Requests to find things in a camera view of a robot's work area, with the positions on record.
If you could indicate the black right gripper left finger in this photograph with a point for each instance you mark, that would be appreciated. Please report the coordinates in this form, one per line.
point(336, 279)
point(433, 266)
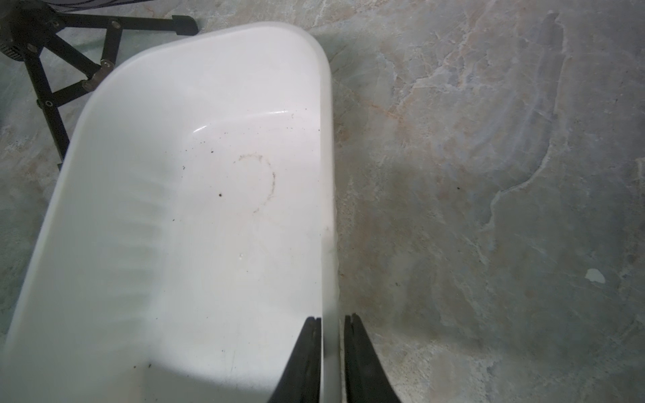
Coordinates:
point(301, 378)

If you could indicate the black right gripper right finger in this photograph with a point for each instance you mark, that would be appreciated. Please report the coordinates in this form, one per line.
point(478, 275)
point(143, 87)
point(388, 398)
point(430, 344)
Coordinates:
point(365, 378)

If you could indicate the white plastic storage box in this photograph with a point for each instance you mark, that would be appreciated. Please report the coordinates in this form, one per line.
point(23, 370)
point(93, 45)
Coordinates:
point(191, 232)

